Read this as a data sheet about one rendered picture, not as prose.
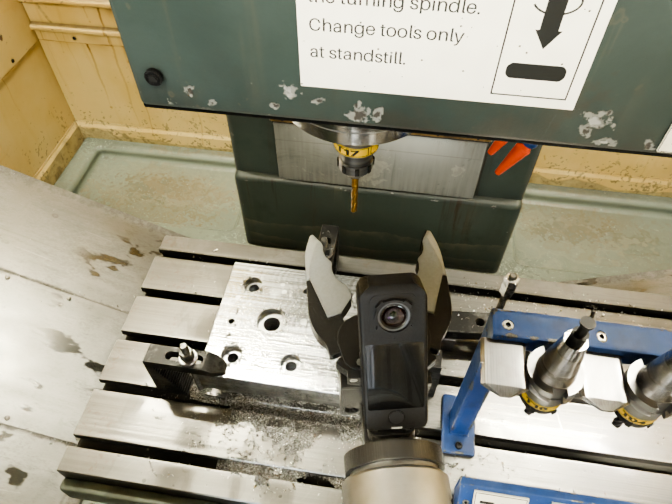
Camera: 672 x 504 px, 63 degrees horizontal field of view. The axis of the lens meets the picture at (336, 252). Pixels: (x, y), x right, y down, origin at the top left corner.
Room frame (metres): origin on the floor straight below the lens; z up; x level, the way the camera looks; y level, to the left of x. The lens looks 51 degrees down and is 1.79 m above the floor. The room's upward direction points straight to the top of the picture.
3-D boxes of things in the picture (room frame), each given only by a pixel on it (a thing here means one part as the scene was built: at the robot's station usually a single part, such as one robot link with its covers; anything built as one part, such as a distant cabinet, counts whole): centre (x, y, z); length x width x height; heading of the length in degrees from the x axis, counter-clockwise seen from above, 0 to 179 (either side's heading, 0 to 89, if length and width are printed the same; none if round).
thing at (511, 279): (0.56, -0.31, 0.96); 0.03 x 0.03 x 0.13
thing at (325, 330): (0.23, 0.00, 1.41); 0.09 x 0.05 x 0.02; 27
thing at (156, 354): (0.42, 0.24, 0.97); 0.13 x 0.03 x 0.15; 81
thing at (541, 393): (0.28, -0.25, 1.21); 0.06 x 0.06 x 0.03
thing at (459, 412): (0.35, -0.20, 1.05); 0.10 x 0.05 x 0.30; 171
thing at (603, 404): (0.28, -0.30, 1.21); 0.07 x 0.05 x 0.01; 171
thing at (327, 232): (0.64, 0.02, 0.97); 0.13 x 0.03 x 0.15; 171
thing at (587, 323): (0.28, -0.25, 1.31); 0.02 x 0.02 x 0.03
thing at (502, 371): (0.29, -0.19, 1.21); 0.07 x 0.05 x 0.01; 171
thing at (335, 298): (0.28, 0.01, 1.39); 0.09 x 0.03 x 0.06; 27
